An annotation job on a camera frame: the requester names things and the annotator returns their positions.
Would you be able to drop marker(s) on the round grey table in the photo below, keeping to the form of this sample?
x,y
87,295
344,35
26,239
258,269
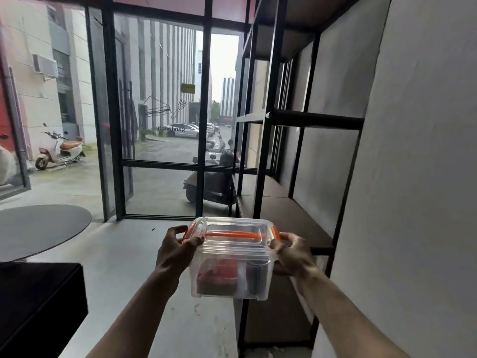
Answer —
x,y
37,227

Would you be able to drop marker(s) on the person's right forearm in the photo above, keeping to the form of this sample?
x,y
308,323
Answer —
x,y
343,316

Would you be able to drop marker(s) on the person's left forearm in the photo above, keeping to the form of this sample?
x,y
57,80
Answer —
x,y
138,316

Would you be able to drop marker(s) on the glass door black frame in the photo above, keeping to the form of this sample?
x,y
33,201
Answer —
x,y
125,145

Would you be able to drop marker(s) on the small white scooter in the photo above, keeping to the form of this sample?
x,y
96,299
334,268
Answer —
x,y
216,145

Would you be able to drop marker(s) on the black item in box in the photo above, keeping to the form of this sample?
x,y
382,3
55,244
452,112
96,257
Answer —
x,y
254,280

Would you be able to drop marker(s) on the person's right thumb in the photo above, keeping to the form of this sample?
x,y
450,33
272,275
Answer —
x,y
276,245

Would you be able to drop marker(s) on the person's left thumb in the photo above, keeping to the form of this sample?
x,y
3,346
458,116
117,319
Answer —
x,y
193,242

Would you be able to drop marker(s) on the white car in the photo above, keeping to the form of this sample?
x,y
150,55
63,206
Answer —
x,y
182,130

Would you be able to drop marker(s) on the yellow sign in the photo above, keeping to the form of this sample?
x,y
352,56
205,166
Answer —
x,y
188,88

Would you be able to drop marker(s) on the black cabinet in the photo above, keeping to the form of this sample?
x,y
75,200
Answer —
x,y
33,305

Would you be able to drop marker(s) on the person's right hand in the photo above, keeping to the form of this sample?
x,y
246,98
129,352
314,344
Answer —
x,y
298,262

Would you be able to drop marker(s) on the black metal shelving unit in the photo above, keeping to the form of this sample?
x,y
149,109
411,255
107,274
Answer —
x,y
283,119

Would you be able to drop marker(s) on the dark grey scooter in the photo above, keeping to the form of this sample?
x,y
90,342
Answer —
x,y
214,182

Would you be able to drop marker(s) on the white air conditioner unit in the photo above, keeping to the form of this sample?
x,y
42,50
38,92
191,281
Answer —
x,y
45,67

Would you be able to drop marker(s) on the black window frame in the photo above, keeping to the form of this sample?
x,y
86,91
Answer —
x,y
203,108

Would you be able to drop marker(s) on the white scooter brown seat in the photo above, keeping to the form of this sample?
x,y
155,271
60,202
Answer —
x,y
65,149

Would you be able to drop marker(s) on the red item in box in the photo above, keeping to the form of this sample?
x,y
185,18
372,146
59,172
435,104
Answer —
x,y
220,277

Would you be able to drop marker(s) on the person's left hand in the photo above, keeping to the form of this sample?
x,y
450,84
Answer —
x,y
172,255

